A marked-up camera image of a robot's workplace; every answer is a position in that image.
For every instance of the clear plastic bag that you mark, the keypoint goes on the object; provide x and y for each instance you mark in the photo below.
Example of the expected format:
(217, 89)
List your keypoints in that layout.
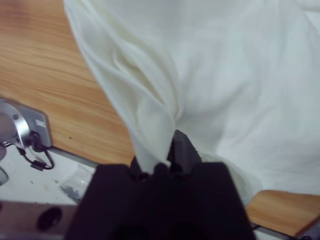
(75, 182)

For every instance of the white printed t-shirt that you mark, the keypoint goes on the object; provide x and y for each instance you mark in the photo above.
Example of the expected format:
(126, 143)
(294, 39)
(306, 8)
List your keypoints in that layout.
(225, 87)

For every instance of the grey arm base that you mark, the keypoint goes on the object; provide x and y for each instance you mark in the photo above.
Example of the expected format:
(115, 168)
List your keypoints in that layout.
(25, 122)

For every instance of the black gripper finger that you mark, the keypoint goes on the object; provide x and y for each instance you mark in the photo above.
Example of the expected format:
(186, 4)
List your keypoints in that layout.
(136, 170)
(185, 155)

